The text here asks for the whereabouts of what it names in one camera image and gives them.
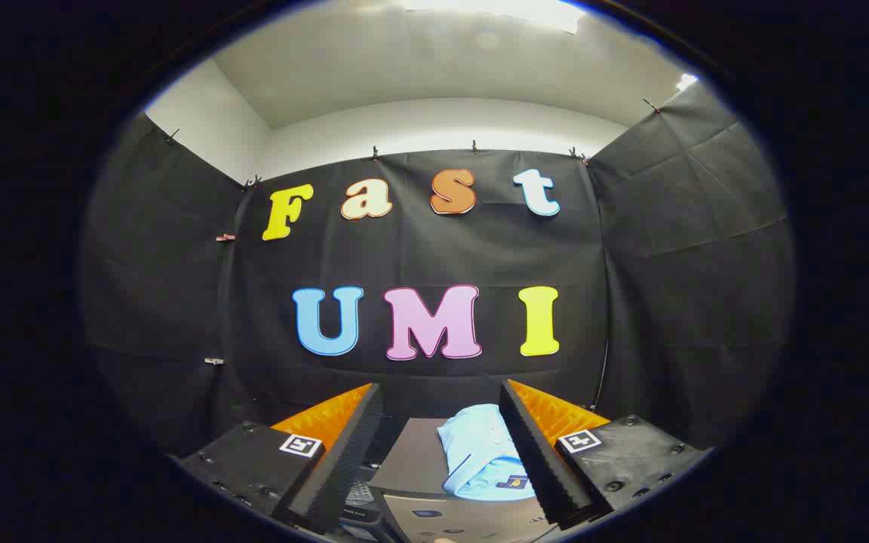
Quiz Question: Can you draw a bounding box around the black backdrop cloth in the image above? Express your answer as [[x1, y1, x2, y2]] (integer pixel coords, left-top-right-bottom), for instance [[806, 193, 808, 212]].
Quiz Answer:
[[80, 79, 796, 462]]

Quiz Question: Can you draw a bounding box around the ceiling light panel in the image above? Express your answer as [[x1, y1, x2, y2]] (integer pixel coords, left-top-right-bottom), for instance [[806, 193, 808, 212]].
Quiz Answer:
[[403, 0, 585, 35]]

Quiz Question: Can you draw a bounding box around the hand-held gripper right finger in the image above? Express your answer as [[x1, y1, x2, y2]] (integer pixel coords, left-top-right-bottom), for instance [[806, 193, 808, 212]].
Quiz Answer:
[[499, 379, 711, 529]]

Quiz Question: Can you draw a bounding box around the dark grey washing machine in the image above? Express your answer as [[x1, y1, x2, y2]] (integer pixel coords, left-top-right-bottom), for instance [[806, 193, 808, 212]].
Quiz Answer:
[[338, 466, 405, 543]]

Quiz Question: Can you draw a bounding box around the light blue shirt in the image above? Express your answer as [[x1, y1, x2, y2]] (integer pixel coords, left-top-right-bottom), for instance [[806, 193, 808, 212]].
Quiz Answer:
[[437, 403, 538, 503]]

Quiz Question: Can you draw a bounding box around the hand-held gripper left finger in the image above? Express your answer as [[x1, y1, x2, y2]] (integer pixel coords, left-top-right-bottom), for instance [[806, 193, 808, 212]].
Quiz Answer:
[[177, 382, 384, 536]]

